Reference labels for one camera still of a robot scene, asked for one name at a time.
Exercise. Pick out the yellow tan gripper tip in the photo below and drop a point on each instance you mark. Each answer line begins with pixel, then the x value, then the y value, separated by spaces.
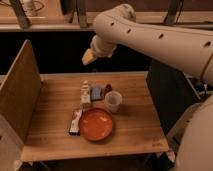
pixel 88 57

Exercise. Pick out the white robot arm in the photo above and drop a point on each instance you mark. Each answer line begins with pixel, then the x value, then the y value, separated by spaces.
pixel 188 50

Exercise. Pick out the small red brown object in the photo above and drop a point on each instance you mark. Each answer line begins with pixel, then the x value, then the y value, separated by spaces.
pixel 107 89

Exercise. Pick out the blue sponge block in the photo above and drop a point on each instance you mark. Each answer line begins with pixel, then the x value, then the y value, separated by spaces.
pixel 96 93

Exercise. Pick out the white small bottle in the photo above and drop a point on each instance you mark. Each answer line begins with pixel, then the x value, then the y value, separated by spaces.
pixel 85 94

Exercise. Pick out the translucent plastic cup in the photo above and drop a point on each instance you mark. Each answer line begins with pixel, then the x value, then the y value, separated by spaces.
pixel 113 100

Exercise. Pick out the white red flat package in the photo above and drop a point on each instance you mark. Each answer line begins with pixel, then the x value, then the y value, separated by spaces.
pixel 74 126

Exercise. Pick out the orange round plate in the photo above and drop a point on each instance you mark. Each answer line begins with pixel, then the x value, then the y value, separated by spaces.
pixel 96 124

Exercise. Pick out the white object on shelf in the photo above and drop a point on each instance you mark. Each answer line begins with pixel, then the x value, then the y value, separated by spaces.
pixel 32 7

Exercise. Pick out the wooden side panel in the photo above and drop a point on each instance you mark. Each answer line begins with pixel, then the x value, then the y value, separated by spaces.
pixel 19 92

